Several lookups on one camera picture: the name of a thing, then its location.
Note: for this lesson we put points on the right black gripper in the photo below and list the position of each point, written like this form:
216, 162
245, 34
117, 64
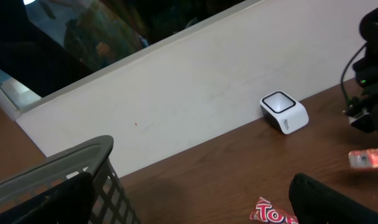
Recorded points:
363, 113

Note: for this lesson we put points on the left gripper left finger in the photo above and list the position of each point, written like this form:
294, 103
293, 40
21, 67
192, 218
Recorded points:
66, 203

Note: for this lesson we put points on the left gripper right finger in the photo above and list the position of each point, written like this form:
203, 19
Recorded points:
314, 202

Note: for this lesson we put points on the orange tissue pack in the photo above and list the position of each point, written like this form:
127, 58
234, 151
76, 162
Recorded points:
363, 159

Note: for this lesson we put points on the red chocolate bar wrapper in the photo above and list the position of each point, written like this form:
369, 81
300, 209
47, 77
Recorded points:
265, 212

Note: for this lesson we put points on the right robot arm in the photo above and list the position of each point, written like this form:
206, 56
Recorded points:
365, 60

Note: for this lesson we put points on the white barcode scanner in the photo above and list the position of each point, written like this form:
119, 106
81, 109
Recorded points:
283, 112

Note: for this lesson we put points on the grey plastic shopping basket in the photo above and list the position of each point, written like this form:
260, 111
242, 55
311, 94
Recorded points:
111, 204

